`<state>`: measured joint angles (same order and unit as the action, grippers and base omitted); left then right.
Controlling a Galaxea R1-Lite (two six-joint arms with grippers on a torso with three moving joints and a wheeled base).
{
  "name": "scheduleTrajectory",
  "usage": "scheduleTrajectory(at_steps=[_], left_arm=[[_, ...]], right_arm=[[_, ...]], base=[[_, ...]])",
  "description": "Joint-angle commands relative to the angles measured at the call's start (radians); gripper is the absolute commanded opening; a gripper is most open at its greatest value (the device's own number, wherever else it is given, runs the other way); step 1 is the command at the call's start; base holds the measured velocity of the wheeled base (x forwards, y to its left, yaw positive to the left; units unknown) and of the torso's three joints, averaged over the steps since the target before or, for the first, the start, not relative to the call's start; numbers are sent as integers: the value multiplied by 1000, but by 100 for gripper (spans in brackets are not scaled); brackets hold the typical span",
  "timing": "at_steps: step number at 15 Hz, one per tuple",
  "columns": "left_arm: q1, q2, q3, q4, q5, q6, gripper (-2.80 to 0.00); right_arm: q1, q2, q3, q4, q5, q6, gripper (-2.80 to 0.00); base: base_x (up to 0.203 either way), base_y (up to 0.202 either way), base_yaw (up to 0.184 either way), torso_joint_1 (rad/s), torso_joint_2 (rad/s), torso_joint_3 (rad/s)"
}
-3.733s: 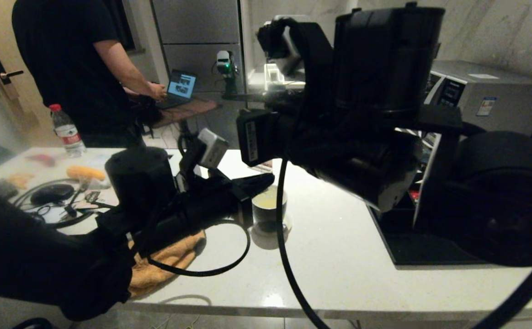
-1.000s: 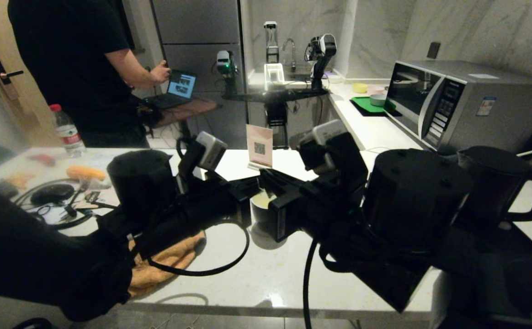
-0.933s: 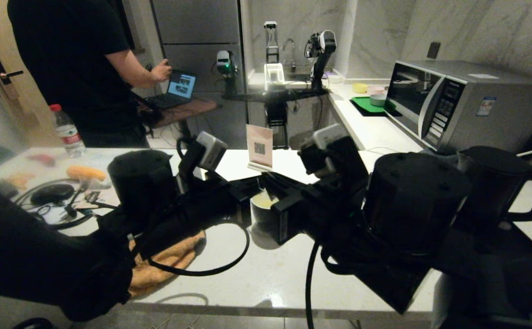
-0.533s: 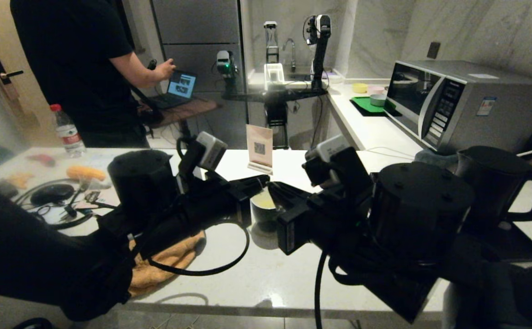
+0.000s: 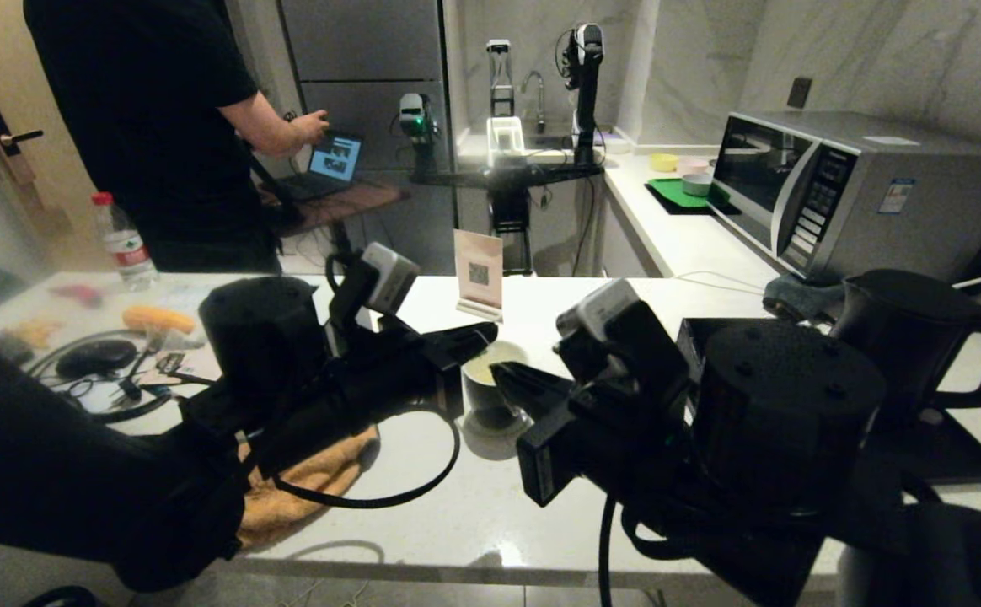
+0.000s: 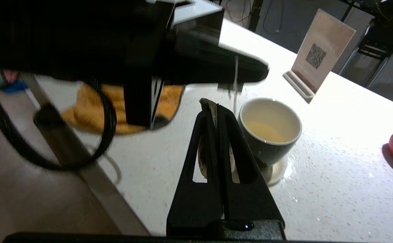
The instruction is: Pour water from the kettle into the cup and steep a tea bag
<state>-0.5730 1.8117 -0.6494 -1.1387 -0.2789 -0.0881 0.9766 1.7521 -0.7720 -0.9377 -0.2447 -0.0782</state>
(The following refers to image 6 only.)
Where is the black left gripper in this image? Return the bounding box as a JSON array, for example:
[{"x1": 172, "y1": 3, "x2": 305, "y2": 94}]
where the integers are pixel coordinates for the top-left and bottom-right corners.
[{"x1": 122, "y1": 0, "x2": 269, "y2": 130}]

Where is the orange microfiber cloth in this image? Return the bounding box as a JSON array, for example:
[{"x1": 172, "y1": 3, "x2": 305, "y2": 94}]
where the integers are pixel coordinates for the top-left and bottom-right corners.
[{"x1": 61, "y1": 83, "x2": 185, "y2": 135}]

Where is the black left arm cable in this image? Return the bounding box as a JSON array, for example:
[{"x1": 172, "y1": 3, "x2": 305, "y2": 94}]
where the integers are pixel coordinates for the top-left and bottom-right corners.
[{"x1": 0, "y1": 67, "x2": 117, "y2": 171}]

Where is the black mug white inside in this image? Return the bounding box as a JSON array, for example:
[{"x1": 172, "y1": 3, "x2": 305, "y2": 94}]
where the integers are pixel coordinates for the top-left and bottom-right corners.
[{"x1": 239, "y1": 97, "x2": 302, "y2": 167}]

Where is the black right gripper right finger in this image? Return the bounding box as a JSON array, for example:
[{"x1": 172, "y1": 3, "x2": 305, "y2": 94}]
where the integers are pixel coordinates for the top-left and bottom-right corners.
[{"x1": 218, "y1": 105, "x2": 285, "y2": 221}]

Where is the white tea bag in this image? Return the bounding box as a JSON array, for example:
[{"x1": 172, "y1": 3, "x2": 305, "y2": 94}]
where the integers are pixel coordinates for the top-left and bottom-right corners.
[{"x1": 198, "y1": 56, "x2": 245, "y2": 179}]

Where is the QR code sign stand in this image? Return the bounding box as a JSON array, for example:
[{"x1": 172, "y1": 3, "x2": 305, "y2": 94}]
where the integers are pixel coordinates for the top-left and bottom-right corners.
[{"x1": 283, "y1": 8, "x2": 357, "y2": 103}]

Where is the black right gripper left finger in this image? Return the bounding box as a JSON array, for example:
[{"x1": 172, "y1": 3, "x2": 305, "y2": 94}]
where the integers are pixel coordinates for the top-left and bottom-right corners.
[{"x1": 166, "y1": 109, "x2": 225, "y2": 237}]

